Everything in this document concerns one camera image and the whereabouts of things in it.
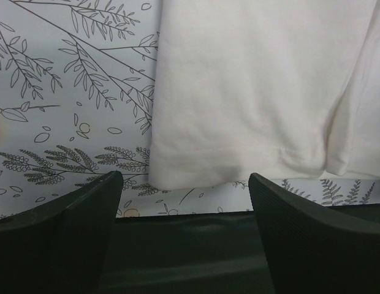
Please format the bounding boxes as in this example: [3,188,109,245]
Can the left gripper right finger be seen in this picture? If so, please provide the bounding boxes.
[248,173,380,293]

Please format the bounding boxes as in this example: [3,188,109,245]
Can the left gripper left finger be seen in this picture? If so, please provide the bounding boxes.
[0,171,122,293]

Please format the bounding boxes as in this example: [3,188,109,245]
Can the white Coca-Cola t-shirt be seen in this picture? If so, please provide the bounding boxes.
[148,1,380,190]

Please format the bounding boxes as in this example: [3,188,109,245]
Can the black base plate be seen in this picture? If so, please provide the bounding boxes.
[97,211,380,293]

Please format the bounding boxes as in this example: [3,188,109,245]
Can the floral patterned table mat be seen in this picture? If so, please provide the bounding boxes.
[0,1,380,220]

